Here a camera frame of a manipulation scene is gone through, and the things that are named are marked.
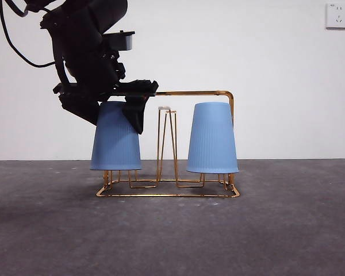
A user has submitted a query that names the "blue ribbed cup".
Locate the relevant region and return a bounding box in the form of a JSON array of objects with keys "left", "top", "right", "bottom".
[
  {"left": 186, "top": 102, "right": 239, "bottom": 174},
  {"left": 90, "top": 100, "right": 143, "bottom": 171}
]

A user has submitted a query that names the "gold wire cup rack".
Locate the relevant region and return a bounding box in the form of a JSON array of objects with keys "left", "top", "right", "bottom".
[{"left": 96, "top": 90, "right": 242, "bottom": 198}]

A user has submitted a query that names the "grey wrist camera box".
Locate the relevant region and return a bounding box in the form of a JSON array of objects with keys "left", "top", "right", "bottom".
[{"left": 102, "top": 30, "right": 136, "bottom": 52}]

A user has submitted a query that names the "black cable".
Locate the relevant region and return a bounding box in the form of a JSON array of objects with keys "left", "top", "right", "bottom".
[{"left": 0, "top": 0, "right": 58, "bottom": 69}]

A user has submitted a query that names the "white wall socket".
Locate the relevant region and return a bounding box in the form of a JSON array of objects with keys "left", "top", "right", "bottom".
[{"left": 325, "top": 2, "right": 345, "bottom": 30}]

